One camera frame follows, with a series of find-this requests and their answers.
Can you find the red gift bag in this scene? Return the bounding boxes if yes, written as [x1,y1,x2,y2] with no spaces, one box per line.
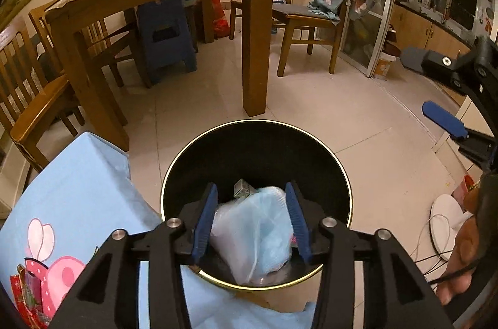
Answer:
[10,262,53,329]

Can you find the person's right hand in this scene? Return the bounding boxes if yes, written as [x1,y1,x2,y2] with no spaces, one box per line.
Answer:
[436,192,485,306]

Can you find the wooden kitchen cabinets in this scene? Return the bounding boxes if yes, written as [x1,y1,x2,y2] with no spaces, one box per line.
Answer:
[389,0,483,66]

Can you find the white plastic bucket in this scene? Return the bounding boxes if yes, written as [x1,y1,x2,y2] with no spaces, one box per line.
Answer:
[373,55,397,80]

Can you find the grey seat cushion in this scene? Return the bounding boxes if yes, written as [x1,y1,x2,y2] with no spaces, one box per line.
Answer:
[271,0,332,18]

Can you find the pink plastic cup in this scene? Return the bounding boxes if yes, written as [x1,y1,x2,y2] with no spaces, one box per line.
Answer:
[451,174,476,214]

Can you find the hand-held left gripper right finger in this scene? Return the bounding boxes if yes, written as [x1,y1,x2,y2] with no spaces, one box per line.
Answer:
[285,180,454,329]

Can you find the white plastic bag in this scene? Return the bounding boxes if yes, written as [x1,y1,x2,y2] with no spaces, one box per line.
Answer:
[210,187,297,285]

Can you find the blue cartoon printed tablecloth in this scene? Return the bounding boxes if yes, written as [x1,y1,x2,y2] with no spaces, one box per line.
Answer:
[0,132,320,329]

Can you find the black round trash bin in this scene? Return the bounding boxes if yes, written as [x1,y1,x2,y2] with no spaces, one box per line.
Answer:
[160,120,354,291]

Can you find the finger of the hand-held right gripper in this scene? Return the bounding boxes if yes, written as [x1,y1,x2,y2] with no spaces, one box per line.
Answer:
[400,35,498,98]
[422,101,498,174]

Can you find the wooden dining table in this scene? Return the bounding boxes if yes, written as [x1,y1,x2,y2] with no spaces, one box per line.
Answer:
[45,0,283,153]

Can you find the black cable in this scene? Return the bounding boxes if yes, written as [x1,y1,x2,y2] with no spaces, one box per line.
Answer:
[411,214,480,284]

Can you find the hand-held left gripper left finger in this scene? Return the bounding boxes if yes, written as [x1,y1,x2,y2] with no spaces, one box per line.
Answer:
[49,182,219,329]

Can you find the red plastic bag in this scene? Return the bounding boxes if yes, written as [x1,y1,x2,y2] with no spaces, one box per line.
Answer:
[210,0,231,39]

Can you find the blue plastic stool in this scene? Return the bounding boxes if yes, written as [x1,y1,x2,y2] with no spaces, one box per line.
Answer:
[136,0,198,85]

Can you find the white green carton box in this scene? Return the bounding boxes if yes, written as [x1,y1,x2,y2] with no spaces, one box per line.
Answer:
[233,178,258,200]

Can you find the white round base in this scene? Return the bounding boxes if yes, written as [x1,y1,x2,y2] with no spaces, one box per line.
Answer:
[430,194,474,260]

